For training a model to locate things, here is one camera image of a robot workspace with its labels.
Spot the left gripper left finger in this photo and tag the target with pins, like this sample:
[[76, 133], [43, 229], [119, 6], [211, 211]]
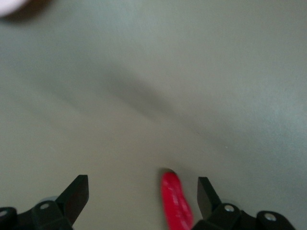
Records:
[[60, 210]]

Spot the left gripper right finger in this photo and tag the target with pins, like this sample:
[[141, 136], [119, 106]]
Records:
[[216, 215]]

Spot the red chili pepper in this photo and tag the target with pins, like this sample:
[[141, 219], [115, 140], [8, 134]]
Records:
[[176, 203]]

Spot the pink round plate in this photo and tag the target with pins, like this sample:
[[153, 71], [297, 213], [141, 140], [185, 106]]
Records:
[[9, 6]]

